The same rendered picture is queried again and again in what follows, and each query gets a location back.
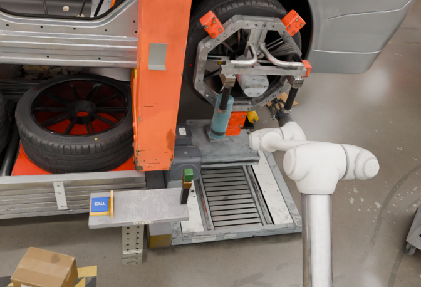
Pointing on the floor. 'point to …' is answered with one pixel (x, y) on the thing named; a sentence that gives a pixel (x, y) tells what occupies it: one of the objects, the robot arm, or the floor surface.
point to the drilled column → (132, 244)
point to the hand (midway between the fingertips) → (273, 98)
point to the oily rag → (58, 72)
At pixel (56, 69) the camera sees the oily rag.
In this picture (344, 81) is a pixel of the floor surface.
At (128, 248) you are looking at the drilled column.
